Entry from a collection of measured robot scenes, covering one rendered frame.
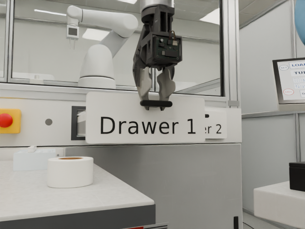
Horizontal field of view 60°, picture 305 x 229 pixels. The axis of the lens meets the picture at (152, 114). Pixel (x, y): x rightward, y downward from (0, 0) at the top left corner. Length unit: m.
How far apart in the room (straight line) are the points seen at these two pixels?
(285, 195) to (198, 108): 0.33
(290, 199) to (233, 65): 0.87
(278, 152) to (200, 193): 1.67
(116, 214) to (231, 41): 1.01
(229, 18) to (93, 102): 0.84
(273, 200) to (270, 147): 2.34
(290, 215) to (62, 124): 0.70
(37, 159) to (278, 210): 0.48
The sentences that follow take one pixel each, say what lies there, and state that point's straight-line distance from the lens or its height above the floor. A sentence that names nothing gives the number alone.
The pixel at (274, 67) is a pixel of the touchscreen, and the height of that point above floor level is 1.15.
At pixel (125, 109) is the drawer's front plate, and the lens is 0.59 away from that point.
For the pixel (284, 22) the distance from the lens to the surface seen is 2.76.
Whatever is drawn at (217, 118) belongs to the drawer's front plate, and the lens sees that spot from 1.09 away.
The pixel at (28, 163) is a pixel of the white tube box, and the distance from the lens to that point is 0.64.
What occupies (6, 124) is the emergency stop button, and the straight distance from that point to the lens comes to 0.83.
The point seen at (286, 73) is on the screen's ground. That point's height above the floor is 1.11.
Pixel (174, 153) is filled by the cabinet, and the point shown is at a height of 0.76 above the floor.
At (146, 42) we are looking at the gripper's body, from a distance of 0.57.
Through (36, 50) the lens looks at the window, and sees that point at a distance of 0.95.
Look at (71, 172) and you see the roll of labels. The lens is 0.42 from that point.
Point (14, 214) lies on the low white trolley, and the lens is 0.31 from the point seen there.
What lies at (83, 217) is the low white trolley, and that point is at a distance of 0.32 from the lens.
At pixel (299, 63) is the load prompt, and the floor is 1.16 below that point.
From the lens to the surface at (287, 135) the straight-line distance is 2.59.
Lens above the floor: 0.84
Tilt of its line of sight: 4 degrees up
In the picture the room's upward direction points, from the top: straight up
